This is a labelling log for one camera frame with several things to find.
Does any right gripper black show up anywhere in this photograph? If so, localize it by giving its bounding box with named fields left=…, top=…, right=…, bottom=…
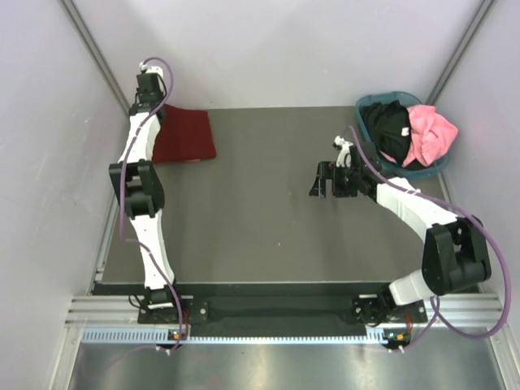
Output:
left=310, top=162, right=363, bottom=198

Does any dark red t-shirt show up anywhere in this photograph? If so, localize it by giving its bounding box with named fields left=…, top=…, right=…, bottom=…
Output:
left=152, top=105, right=217, bottom=163

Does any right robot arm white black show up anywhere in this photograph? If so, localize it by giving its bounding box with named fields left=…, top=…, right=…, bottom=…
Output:
left=309, top=141, right=492, bottom=327

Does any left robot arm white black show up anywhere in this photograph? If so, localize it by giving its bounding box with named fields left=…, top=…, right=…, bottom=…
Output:
left=109, top=65, right=184, bottom=323

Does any black t-shirt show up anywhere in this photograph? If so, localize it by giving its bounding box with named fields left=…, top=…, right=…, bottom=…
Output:
left=362, top=101, right=411, bottom=167

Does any teal plastic basket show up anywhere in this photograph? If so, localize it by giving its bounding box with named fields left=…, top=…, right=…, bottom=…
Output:
left=355, top=91, right=450, bottom=180

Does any pink t-shirt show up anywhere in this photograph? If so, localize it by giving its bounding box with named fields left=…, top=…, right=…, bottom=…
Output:
left=402, top=105, right=458, bottom=167

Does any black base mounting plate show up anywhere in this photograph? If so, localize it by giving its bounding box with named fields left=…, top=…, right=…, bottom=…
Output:
left=136, top=295, right=427, bottom=337

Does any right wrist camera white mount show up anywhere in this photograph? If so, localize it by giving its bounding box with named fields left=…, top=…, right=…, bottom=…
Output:
left=333, top=136, right=354, bottom=168

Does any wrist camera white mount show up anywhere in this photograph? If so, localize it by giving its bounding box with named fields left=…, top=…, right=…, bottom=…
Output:
left=333, top=136, right=354, bottom=168
left=139, top=62, right=164, bottom=78

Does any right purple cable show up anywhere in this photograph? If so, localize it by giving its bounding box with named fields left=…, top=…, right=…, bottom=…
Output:
left=343, top=124, right=512, bottom=350

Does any purple cable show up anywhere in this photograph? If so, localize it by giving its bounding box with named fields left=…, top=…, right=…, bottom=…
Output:
left=118, top=56, right=190, bottom=351
left=343, top=124, right=512, bottom=350

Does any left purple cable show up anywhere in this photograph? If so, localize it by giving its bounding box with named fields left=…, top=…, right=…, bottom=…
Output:
left=118, top=56, right=190, bottom=351

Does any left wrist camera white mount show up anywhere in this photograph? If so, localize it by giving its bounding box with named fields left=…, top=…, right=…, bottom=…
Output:
left=139, top=62, right=164, bottom=78

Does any grey slotted cable duct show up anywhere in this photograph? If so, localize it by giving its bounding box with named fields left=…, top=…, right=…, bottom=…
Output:
left=81, top=327, right=410, bottom=345

